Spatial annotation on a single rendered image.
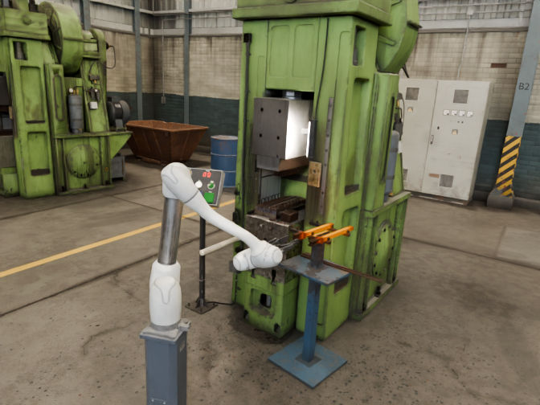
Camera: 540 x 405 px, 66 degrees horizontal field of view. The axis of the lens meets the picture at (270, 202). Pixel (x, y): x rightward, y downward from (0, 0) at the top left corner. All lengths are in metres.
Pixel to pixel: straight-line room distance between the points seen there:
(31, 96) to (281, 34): 4.78
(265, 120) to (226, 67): 7.96
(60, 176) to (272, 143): 4.88
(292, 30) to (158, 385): 2.33
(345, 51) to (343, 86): 0.21
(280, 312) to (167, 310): 1.22
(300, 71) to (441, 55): 5.87
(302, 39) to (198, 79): 8.61
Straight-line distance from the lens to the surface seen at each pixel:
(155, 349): 2.33
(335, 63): 2.86
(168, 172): 2.04
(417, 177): 8.15
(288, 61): 3.04
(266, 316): 3.31
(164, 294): 2.18
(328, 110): 2.87
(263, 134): 2.99
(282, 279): 3.07
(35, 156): 7.23
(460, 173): 7.99
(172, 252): 2.32
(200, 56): 11.45
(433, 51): 8.71
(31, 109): 7.16
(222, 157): 7.59
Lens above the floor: 1.85
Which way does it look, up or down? 16 degrees down
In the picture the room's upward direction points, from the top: 3 degrees clockwise
